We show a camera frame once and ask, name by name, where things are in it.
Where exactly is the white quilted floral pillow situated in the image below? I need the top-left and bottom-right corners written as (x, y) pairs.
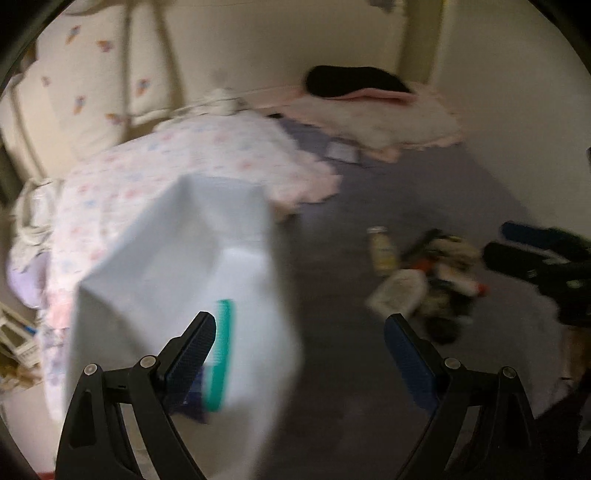
top-left (9, 0), bottom-right (185, 158)

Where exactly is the floral print quilt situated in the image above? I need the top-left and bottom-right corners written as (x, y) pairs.
top-left (9, 113), bottom-right (342, 425)

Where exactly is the white plastic bin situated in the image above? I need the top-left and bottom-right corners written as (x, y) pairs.
top-left (62, 175), bottom-right (303, 480)

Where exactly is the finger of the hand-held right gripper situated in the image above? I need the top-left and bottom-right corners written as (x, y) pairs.
top-left (502, 222), bottom-right (561, 247)
top-left (482, 242), bottom-right (550, 280)

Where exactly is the white card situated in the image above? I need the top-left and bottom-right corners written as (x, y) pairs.
top-left (325, 141), bottom-right (363, 164)

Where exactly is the white tube with orange cap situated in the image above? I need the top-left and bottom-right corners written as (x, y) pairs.
top-left (438, 270), bottom-right (489, 298)

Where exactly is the black cloth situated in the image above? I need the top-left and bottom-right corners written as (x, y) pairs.
top-left (302, 65), bottom-right (411, 100)

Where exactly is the lavender cushion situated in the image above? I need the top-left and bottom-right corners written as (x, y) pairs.
top-left (9, 256), bottom-right (49, 308)

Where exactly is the pink folded cloth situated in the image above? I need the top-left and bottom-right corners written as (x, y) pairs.
top-left (337, 88), bottom-right (416, 104)

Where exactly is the small yellowish bottle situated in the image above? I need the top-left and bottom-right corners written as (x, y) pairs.
top-left (368, 226), bottom-right (399, 274)

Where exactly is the white plush toy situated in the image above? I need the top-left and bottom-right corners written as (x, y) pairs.
top-left (194, 88), bottom-right (245, 116)

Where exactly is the white bottle with orange cap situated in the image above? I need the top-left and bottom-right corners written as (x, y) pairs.
top-left (367, 261), bottom-right (432, 315)

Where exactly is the pink ruffled pillow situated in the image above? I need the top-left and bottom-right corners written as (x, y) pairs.
top-left (265, 85), bottom-right (465, 162)

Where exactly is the teal comb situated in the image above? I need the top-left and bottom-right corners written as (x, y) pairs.
top-left (203, 299), bottom-right (237, 412)

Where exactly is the black fluffy pompom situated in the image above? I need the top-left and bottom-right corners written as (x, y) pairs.
top-left (422, 305), bottom-right (474, 344)

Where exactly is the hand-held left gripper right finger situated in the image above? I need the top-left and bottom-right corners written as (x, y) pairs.
top-left (384, 314), bottom-right (543, 480)

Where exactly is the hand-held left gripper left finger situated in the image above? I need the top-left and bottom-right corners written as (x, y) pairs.
top-left (55, 311), bottom-right (218, 480)

